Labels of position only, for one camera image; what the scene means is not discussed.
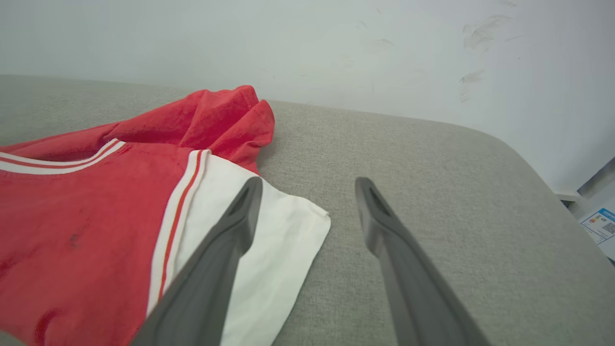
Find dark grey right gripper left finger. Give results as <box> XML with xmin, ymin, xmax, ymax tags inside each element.
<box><xmin>130</xmin><ymin>176</ymin><xmax>264</xmax><ymax>346</ymax></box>

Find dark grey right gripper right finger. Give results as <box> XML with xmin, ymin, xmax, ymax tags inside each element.
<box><xmin>354</xmin><ymin>176</ymin><xmax>491</xmax><ymax>346</ymax></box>

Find red and white garment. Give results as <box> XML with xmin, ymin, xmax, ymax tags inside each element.
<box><xmin>0</xmin><ymin>85</ymin><xmax>332</xmax><ymax>346</ymax></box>

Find grey fabric sofa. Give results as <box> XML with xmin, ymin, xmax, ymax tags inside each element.
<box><xmin>0</xmin><ymin>74</ymin><xmax>615</xmax><ymax>346</ymax></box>

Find white appliance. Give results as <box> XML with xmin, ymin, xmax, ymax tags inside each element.
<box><xmin>553</xmin><ymin>156</ymin><xmax>615</xmax><ymax>262</ymax></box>

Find blue and white printed label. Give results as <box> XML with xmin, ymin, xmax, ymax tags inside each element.
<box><xmin>579</xmin><ymin>207</ymin><xmax>615</xmax><ymax>247</ymax></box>

